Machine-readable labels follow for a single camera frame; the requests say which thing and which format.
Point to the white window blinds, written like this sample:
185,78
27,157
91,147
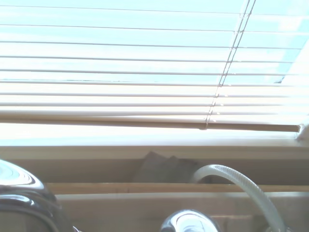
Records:
120,60

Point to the clear dish soap bottle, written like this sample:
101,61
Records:
243,177

